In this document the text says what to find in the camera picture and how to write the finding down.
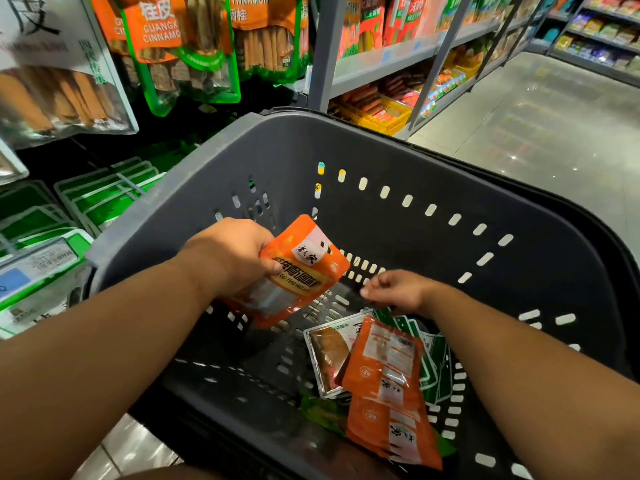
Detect person's left forearm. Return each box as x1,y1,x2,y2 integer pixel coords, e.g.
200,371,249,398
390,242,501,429
0,249,231,480

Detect row of red orange packets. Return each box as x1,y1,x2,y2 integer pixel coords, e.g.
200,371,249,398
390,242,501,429
338,0,471,61

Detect orange seasoning packet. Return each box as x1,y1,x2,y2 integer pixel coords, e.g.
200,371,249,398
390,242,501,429
228,215,352,329

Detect person's right hand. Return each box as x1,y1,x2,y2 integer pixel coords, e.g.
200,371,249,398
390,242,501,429
360,269,454,318

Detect clear cinnamon packets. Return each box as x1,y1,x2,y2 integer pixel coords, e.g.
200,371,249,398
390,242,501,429
0,0,139,151

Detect green orange Guangxi cinnamon bags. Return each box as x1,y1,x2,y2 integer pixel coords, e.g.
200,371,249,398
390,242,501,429
90,0,243,118
225,0,311,84

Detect blue white price tag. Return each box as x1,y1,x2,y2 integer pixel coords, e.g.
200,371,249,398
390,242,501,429
0,239,81,308

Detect person's left hand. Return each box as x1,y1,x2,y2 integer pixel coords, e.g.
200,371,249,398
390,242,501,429
180,217,284,300

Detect rows of colourful packaged goods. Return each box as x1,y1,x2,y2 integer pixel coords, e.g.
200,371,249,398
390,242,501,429
545,0,640,76

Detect gray metal shelving unit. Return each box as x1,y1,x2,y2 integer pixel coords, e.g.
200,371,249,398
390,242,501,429
305,0,561,141
525,0,640,88

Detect yellow display trays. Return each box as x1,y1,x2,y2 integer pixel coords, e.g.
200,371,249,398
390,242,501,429
335,85,416,136

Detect black shopping basket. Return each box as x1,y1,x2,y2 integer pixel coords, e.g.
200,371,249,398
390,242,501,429
85,109,640,480

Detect row of clear green-top packets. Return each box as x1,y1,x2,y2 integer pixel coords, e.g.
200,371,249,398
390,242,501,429
0,179,96,341

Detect person's right forearm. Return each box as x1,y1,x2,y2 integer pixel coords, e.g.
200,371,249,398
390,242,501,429
420,285,640,480

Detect pile of packets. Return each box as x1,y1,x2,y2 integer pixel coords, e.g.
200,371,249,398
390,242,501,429
300,307,463,472

